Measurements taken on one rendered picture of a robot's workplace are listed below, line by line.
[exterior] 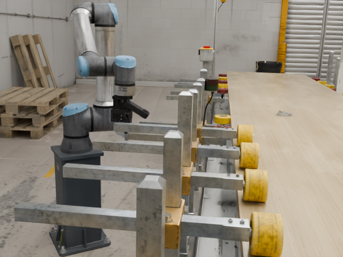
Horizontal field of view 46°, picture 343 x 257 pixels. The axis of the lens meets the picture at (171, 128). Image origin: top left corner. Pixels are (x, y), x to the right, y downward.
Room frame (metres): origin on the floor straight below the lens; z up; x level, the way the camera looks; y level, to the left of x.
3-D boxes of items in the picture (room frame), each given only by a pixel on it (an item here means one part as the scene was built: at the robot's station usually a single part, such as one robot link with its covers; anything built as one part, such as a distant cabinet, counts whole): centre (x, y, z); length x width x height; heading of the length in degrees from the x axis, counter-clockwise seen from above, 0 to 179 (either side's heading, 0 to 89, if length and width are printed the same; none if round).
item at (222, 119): (1.94, -0.25, 0.85); 0.08 x 0.08 x 0.11
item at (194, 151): (1.23, -0.06, 0.95); 0.13 x 0.06 x 0.05; 173
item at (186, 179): (0.98, -0.03, 0.95); 0.13 x 0.06 x 0.05; 173
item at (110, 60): (1.85, 0.25, 1.14); 0.12 x 0.12 x 0.09; 17
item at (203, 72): (1.99, -0.15, 0.89); 0.03 x 0.03 x 0.48; 83
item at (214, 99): (2.96, -0.17, 0.82); 0.43 x 0.03 x 0.04; 83
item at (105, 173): (0.97, 0.03, 0.95); 0.50 x 0.04 x 0.04; 83
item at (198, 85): (1.50, -0.09, 0.89); 0.03 x 0.03 x 0.48; 83
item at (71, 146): (2.31, 0.57, 0.65); 0.19 x 0.19 x 0.10
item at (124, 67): (1.75, 0.21, 1.14); 0.10 x 0.09 x 0.12; 17
